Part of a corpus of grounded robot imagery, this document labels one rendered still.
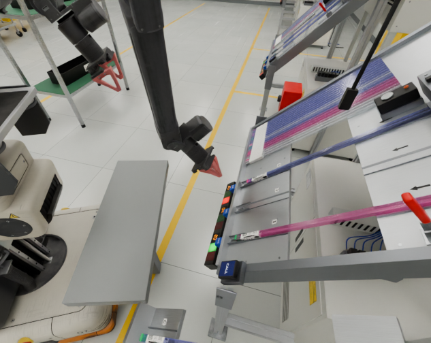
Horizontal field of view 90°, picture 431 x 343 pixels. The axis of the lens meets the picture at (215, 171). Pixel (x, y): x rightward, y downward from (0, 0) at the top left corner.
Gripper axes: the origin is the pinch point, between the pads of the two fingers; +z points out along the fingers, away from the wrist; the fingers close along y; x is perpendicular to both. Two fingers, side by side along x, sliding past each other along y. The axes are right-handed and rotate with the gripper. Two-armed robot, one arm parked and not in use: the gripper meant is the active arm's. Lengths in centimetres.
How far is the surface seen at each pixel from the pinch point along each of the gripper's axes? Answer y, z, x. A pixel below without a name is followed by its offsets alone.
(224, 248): -24.4, 7.7, -3.5
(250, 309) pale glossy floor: -20, 72, 36
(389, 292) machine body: -19, 51, -31
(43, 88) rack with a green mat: 97, -109, 167
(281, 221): -18.6, 9.0, -20.6
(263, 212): -14.2, 8.9, -14.4
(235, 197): -5.9, 7.2, -3.4
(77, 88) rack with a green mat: 107, -89, 146
